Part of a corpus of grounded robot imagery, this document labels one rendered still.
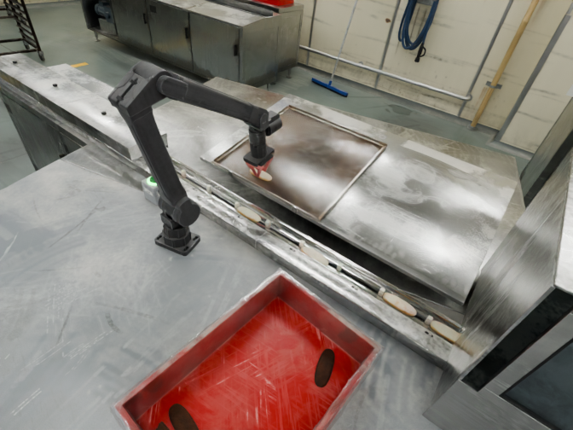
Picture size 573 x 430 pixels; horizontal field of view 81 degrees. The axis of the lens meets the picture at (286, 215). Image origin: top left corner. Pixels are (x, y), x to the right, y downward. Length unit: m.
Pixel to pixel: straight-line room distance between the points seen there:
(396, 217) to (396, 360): 0.46
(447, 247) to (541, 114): 3.20
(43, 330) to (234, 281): 0.48
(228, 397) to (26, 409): 0.41
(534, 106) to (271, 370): 3.79
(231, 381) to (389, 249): 0.59
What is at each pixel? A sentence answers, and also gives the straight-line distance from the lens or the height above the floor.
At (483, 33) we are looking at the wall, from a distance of 4.47.
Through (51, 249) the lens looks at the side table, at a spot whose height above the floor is 0.82.
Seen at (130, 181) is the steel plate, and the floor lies 0.82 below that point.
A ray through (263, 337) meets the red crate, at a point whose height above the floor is 0.82.
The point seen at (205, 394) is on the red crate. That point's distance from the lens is 0.87.
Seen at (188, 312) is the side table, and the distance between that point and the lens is 0.97.
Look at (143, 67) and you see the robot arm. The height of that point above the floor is 1.36.
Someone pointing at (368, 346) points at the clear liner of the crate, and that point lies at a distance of 0.86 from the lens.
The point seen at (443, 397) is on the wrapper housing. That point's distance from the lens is 0.85.
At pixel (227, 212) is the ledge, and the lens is 1.17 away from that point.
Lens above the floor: 1.63
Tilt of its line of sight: 41 degrees down
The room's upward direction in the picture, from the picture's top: 7 degrees clockwise
